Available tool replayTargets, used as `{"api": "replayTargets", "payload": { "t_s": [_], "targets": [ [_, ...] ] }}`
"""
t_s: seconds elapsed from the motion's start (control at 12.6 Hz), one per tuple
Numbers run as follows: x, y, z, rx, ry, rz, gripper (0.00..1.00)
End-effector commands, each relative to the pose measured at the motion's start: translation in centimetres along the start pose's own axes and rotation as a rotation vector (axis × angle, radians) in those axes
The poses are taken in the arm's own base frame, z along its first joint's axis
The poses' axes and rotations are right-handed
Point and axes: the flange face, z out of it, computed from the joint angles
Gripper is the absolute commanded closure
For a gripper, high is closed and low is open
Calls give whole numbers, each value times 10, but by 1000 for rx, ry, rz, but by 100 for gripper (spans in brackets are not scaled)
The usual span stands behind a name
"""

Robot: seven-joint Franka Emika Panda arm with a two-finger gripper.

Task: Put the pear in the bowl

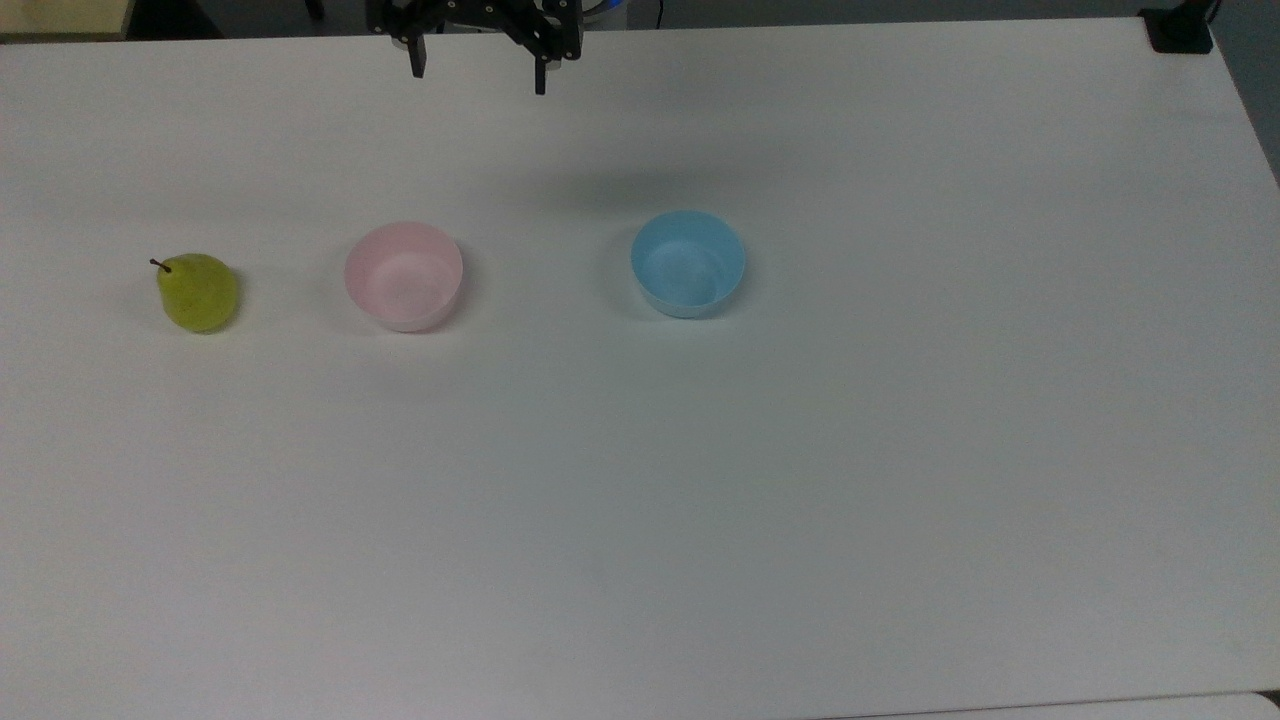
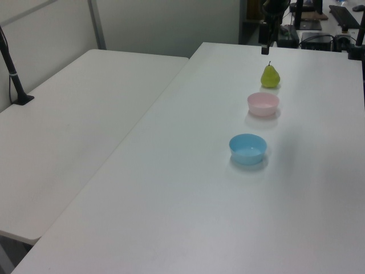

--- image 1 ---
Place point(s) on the beige box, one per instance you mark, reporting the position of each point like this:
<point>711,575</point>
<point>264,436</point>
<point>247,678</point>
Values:
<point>62,16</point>

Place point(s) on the green pear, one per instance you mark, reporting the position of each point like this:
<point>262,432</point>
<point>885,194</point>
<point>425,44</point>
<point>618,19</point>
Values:
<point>199,293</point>

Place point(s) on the black table clamp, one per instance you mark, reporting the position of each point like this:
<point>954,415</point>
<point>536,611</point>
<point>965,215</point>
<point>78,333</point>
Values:
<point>1180,28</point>

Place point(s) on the pink plastic bowl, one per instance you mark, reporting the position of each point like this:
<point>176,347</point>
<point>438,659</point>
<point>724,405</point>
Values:
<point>404,277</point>

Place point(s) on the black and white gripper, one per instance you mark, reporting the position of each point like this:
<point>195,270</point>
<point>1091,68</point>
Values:
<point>470,14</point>

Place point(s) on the blue plastic bowl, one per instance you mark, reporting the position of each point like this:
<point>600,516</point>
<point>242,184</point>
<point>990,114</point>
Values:
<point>688,264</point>

